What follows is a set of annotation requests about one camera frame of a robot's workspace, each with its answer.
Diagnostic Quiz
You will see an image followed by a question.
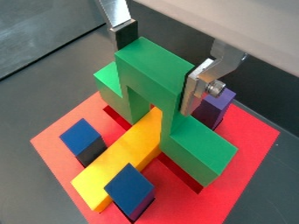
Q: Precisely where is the blue block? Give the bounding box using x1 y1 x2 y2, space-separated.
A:
104 164 155 221
60 118 108 167

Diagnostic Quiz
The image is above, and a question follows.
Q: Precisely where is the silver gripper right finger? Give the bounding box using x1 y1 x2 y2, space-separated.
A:
180 39 248 116

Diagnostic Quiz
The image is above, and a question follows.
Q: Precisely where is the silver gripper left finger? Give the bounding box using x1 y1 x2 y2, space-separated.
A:
97 0 139 51

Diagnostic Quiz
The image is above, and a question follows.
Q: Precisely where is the yellow block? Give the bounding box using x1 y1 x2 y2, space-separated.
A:
71 108 163 213

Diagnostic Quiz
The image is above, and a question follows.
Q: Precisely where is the blue block right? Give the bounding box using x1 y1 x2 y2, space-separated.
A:
104 164 155 221

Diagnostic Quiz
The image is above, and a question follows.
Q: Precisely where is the red board base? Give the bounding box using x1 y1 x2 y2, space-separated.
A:
31 94 279 224

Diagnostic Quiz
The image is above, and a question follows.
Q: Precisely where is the purple block right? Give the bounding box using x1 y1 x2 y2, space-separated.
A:
191 88 236 130

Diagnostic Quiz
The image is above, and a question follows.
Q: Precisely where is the blue block left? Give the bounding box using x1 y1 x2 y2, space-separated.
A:
60 118 108 167

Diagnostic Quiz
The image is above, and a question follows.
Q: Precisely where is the green stepped block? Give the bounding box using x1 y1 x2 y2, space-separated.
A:
95 38 237 186

